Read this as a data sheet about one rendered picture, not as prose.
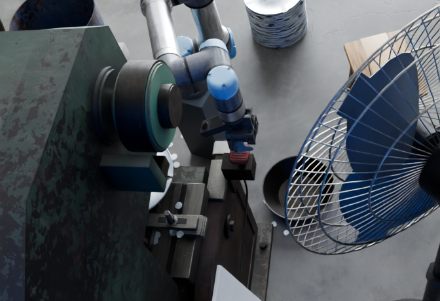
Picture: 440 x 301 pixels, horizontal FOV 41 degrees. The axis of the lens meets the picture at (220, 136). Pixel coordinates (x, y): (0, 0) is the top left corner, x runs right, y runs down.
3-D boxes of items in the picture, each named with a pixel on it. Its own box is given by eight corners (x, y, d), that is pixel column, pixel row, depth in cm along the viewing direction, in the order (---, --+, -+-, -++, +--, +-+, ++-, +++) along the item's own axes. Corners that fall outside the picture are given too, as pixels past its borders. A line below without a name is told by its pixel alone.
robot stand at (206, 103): (207, 122, 278) (183, 62, 241) (241, 133, 271) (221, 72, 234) (190, 153, 271) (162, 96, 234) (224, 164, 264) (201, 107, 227)
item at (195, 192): (79, 187, 195) (72, 178, 190) (209, 192, 184) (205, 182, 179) (54, 274, 179) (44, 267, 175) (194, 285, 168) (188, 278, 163)
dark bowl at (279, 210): (268, 162, 260) (265, 154, 254) (336, 163, 252) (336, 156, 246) (260, 225, 244) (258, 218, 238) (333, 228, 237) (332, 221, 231)
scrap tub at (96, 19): (67, 50, 325) (25, -15, 285) (137, 48, 314) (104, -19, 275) (44, 112, 303) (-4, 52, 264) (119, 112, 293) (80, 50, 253)
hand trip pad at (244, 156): (235, 154, 184) (230, 141, 178) (254, 154, 183) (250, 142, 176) (232, 174, 181) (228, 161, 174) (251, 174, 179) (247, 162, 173)
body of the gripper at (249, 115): (256, 146, 164) (249, 123, 154) (226, 146, 166) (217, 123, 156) (258, 123, 168) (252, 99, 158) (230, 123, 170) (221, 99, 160)
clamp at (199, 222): (154, 216, 176) (143, 201, 167) (208, 219, 172) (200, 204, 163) (150, 235, 173) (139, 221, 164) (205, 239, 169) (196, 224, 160)
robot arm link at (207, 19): (196, 48, 228) (161, -40, 178) (232, 36, 227) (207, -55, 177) (203, 74, 224) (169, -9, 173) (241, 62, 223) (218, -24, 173)
